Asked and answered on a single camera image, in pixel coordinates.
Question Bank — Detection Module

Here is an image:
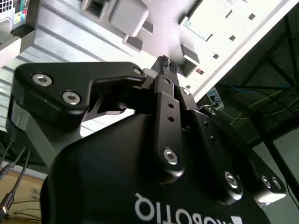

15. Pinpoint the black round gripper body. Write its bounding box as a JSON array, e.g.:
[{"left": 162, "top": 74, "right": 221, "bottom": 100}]
[{"left": 40, "top": 113, "right": 269, "bottom": 224}]

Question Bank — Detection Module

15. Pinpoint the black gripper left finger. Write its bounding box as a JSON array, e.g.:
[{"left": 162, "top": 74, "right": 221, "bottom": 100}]
[{"left": 6, "top": 55, "right": 187, "bottom": 185}]

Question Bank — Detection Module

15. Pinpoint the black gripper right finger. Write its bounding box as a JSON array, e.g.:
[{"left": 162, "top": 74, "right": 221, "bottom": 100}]
[{"left": 170, "top": 62, "right": 287, "bottom": 205}]

